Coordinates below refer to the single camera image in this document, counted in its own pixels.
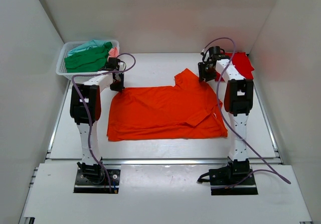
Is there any orange t shirt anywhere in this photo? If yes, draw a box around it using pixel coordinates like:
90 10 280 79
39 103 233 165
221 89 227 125
106 69 228 142

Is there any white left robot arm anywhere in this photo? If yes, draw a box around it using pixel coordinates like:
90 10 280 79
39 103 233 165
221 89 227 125
70 57 126 185

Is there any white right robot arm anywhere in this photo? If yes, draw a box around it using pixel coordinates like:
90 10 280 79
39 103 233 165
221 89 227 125
198 46 254 185

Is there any pink t shirt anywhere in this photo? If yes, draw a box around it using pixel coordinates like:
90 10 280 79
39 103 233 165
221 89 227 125
108 47 119 58

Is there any green t shirt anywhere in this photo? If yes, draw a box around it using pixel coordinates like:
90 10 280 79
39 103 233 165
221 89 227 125
64 42 113 73

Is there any folded red t shirt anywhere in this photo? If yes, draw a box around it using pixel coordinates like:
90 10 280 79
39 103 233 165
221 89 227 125
224 51 255 80

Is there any teal t shirt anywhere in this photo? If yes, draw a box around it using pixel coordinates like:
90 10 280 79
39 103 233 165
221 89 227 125
67 40 106 57

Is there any white plastic laundry basket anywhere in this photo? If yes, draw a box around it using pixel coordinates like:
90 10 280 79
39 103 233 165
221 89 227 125
56 40 119 79

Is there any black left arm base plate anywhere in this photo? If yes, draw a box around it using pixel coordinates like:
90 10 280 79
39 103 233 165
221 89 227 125
73 162 121 194

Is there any aluminium table rail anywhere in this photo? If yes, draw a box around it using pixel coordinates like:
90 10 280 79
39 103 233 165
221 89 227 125
46 84 282 165

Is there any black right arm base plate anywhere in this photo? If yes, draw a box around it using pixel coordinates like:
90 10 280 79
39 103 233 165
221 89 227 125
197 159 258 195

